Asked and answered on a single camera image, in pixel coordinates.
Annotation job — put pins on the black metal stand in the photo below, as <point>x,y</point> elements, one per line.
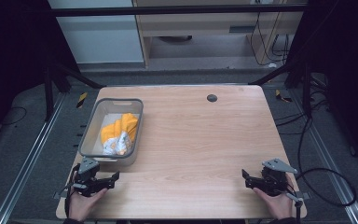
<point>306,90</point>
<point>48,93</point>

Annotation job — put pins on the light wooden desk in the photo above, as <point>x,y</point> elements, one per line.
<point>199,25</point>

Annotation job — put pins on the aluminium floor rail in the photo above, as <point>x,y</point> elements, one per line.
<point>329,155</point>
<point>31,155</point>

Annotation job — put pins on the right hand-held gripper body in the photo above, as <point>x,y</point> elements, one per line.
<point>273,179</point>

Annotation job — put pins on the yellow and white cloth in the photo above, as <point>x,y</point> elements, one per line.
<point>121,132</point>

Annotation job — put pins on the black curtain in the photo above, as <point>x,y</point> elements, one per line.
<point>348,77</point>
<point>12,62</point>

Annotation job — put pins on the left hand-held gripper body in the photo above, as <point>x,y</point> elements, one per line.
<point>88,174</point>

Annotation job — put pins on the grey plastic basket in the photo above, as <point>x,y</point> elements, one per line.
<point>94,140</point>

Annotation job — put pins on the yellow and black tape strip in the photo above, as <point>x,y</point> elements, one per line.
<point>282,96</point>
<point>81,99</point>

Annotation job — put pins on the person's left hand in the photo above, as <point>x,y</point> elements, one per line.
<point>84,205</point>

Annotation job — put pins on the person's right hand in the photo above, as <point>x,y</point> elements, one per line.
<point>276,203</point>

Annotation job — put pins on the black horizontal bar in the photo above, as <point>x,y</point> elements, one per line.
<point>174,10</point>

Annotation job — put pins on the white cabinet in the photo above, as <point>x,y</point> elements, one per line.
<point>99,37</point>

